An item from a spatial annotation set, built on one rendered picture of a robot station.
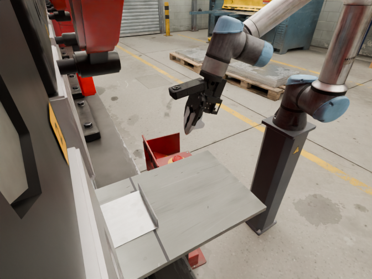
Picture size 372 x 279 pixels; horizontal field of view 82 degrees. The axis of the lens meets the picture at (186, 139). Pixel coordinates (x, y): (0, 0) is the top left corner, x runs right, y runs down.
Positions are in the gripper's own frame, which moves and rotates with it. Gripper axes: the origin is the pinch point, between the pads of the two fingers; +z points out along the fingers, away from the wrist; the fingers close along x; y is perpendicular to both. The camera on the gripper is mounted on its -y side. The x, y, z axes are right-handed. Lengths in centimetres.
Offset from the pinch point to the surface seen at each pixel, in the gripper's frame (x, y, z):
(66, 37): -18.2, -36.4, -22.1
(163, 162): 2.4, -2.8, 15.1
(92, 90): -18.1, -32.1, -15.0
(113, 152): 3.0, -21.1, 11.6
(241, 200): -37.2, -8.5, -6.2
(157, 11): 779, 234, -63
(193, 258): -4, 31, 75
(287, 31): 353, 410, -108
